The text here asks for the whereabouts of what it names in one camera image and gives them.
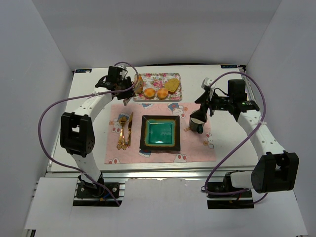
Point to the floral rectangular tray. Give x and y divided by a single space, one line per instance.
157 81

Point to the orange donut bread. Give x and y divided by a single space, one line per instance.
139 85

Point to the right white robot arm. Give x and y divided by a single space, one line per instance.
276 168

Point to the round bun left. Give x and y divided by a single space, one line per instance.
149 93

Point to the gold fork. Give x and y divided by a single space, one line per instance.
122 143

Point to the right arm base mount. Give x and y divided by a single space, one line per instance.
225 196

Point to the round bun right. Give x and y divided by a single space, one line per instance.
162 93

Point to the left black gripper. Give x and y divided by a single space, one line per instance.
126 91

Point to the round bun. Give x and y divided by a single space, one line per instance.
149 93
162 93

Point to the silver metal tongs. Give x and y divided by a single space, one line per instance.
125 101

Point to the dark green mug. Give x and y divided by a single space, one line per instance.
196 125

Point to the aluminium table frame rail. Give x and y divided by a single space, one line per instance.
158 170

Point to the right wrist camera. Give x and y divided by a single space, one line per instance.
206 83

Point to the pink cartoon placemat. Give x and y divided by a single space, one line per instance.
194 147

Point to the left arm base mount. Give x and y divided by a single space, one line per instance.
87 196

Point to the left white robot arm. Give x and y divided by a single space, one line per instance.
77 134

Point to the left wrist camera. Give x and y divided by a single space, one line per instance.
123 67

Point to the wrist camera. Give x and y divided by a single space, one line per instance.
206 83
123 67

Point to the brown bread slice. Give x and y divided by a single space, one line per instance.
171 85

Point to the gold knife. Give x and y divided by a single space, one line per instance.
129 130

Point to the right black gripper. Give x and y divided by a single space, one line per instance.
206 102

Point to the black teal square plate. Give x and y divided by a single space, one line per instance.
160 133

